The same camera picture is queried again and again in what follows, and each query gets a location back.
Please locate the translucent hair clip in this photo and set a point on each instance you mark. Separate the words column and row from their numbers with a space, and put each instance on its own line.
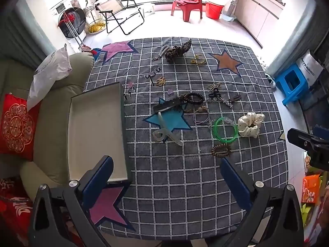
column 160, row 133

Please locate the white paper bag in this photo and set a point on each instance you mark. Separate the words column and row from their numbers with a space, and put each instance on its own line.
column 308, row 68

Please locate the clear crystal hair clip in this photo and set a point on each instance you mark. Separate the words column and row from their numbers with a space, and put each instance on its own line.
column 228, row 120

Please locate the gold knot hair clip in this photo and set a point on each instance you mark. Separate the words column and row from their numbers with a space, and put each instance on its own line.
column 160, row 81

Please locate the gold bow hair clip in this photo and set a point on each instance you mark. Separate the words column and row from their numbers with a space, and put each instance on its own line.
column 213, row 85

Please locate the black claw clip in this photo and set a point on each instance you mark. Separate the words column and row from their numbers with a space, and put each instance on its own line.
column 214, row 95

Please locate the white plastic bag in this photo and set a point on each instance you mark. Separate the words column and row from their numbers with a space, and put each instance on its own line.
column 48, row 74

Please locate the grey curtain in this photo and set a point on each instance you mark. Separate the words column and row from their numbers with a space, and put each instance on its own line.
column 28, row 38
column 293, row 36

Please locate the red bucket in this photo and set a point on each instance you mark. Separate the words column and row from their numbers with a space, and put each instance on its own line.
column 213, row 10

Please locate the blue plastic stool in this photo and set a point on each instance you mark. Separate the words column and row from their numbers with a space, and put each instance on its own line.
column 285, row 82

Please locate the beige sofa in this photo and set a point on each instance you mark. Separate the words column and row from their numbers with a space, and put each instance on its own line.
column 51, row 123

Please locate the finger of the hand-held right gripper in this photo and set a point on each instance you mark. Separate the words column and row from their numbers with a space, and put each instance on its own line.
column 321, row 131
column 300, row 138

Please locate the black folding chair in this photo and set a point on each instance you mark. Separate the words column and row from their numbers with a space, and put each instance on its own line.
column 115, row 6

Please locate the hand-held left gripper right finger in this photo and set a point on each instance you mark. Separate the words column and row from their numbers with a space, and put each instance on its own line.
column 235, row 182

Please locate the light blue basin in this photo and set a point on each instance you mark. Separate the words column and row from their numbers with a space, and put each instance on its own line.
column 228, row 17

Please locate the white box with green rim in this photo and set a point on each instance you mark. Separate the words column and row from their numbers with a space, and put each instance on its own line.
column 95, row 131

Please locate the grey checkered blanket with stars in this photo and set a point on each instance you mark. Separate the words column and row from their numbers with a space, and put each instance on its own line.
column 180, row 175

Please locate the brown hair clip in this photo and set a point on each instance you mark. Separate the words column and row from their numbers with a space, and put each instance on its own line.
column 235, row 98

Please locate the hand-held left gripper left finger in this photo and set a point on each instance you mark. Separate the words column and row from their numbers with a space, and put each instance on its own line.
column 99, row 177

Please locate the green bangle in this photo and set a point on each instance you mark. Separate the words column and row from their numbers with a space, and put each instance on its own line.
column 218, row 136

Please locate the white sneaker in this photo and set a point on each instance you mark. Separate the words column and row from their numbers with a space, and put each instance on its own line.
column 271, row 81

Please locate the leopard print scrunchie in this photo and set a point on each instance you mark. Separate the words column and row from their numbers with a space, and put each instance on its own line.
column 177, row 51

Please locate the plate of yellow food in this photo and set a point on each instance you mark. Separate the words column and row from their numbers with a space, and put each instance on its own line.
column 96, row 27

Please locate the red printed cloth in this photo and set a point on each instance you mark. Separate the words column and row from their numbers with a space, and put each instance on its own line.
column 12, row 211

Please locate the red plastic chair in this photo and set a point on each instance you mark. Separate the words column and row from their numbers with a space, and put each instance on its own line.
column 191, row 2

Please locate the pink cabinet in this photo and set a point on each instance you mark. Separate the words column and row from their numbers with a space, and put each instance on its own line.
column 257, row 12

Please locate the white polka dot scrunchie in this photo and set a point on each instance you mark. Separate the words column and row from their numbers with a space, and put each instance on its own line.
column 250, row 124

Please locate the red embroidered cushion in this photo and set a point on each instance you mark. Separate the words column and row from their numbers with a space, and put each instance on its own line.
column 18, row 128

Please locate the orange packet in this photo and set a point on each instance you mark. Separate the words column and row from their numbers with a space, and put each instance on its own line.
column 309, row 187

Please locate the white step stool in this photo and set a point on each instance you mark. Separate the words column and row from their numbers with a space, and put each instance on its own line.
column 149, row 8

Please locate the crystal hair pin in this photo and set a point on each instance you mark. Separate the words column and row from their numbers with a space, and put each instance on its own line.
column 227, row 103

